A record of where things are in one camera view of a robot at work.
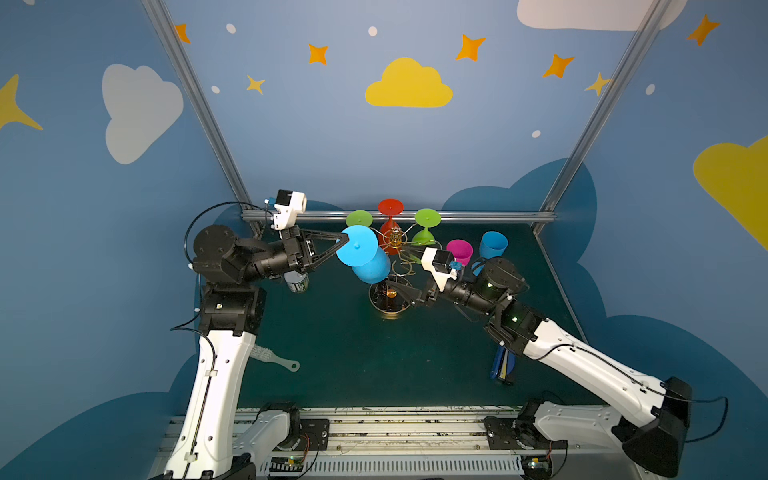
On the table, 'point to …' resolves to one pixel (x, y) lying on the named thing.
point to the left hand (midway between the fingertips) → (345, 238)
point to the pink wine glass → (461, 250)
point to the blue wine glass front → (492, 245)
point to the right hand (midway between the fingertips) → (401, 258)
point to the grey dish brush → (266, 355)
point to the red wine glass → (390, 236)
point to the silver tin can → (297, 282)
